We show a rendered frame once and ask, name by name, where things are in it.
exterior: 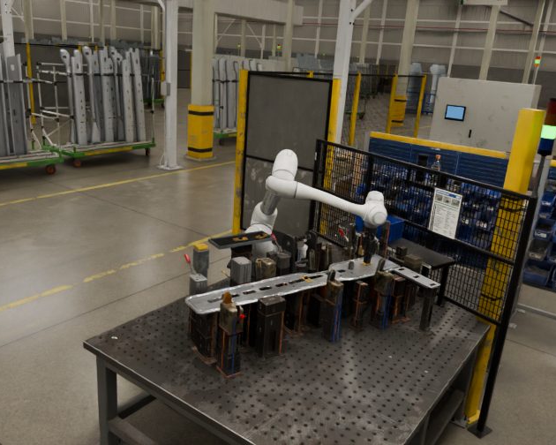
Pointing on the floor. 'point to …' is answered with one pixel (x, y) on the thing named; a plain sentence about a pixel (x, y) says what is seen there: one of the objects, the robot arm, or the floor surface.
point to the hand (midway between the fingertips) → (367, 257)
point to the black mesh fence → (443, 244)
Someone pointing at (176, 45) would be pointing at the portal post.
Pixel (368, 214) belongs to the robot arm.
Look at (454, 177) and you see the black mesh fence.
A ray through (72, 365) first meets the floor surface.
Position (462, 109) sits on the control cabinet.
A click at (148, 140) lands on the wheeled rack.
